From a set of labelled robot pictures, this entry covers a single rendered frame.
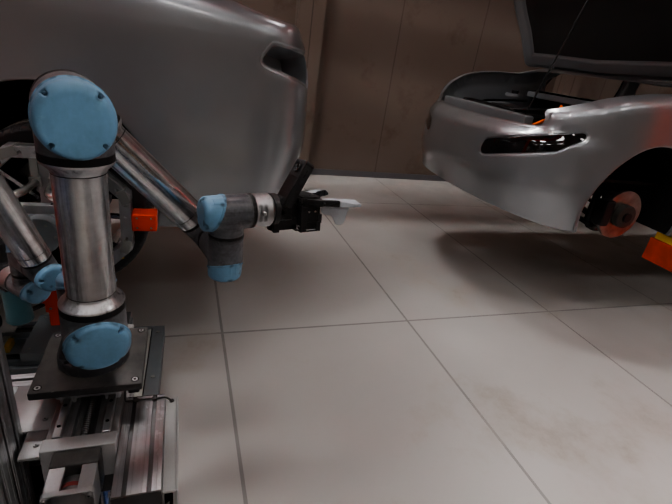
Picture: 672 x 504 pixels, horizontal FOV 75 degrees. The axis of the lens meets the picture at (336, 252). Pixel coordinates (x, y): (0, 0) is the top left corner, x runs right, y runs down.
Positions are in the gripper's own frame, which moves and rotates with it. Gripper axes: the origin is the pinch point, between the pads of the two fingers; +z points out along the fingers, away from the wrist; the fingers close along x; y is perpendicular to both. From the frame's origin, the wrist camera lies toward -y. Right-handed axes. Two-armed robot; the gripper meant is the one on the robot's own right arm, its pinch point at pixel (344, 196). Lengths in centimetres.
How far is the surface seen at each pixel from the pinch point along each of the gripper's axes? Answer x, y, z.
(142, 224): -91, 27, -32
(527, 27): -174, -98, 294
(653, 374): -1, 124, 245
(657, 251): -34, 58, 289
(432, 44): -379, -112, 382
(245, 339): -125, 107, 24
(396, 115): -400, -21, 351
